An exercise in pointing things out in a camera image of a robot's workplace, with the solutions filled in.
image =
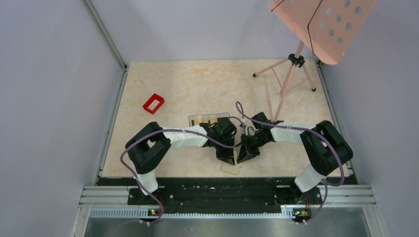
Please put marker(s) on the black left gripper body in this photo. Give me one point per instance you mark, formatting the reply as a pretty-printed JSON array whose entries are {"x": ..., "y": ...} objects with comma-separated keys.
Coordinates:
[{"x": 223, "y": 152}]

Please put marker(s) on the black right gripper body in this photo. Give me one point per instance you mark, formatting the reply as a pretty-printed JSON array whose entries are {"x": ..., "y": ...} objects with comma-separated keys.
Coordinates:
[{"x": 252, "y": 144}]

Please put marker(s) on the beige leather card holder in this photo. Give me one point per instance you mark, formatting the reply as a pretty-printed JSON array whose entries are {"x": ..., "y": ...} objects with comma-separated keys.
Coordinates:
[{"x": 231, "y": 169}]

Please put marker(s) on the clear plastic card box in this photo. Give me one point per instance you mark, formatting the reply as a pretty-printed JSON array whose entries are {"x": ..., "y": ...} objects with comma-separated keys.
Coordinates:
[{"x": 208, "y": 116}]

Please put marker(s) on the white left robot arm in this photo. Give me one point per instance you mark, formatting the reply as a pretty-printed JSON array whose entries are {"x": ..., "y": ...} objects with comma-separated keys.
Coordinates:
[{"x": 149, "y": 146}]

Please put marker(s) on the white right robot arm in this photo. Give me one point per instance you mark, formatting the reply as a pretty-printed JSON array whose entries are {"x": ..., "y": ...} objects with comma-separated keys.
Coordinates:
[{"x": 326, "y": 149}]

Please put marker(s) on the yellow card stack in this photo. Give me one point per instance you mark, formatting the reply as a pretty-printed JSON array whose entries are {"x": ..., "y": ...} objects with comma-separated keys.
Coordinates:
[{"x": 199, "y": 121}]

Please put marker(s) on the pink music stand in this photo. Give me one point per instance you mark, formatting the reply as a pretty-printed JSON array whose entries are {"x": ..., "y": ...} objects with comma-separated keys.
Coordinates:
[{"x": 326, "y": 27}]

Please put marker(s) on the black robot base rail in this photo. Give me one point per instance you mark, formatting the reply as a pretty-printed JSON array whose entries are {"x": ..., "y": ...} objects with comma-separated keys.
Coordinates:
[{"x": 219, "y": 195}]

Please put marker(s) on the red plastic frame block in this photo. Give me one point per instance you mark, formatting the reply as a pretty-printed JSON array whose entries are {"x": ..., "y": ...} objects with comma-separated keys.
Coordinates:
[{"x": 153, "y": 103}]

